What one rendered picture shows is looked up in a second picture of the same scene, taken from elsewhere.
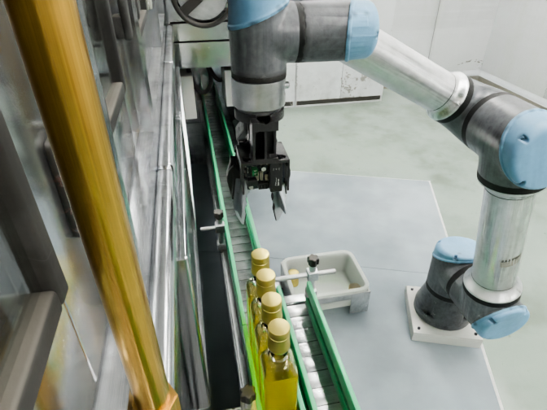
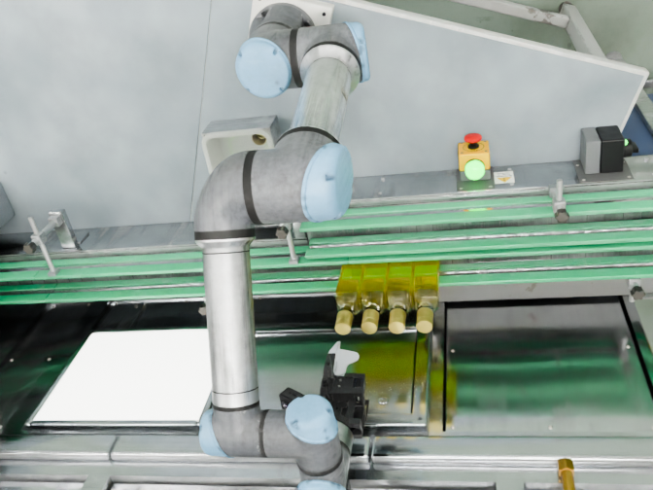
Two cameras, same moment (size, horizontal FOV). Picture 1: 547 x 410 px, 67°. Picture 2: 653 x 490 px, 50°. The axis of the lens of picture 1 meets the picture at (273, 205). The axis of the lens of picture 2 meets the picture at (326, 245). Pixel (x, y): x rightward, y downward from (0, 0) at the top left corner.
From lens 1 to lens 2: 1.23 m
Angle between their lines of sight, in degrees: 57
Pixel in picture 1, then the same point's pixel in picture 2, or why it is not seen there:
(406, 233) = (121, 14)
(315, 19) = (334, 459)
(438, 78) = (243, 278)
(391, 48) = (247, 348)
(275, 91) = (347, 439)
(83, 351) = not seen: outside the picture
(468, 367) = not seen: hidden behind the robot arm
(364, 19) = (328, 430)
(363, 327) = not seen: hidden behind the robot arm
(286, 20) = (338, 474)
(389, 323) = (295, 95)
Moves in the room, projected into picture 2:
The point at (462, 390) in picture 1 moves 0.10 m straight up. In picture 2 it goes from (385, 50) to (381, 63)
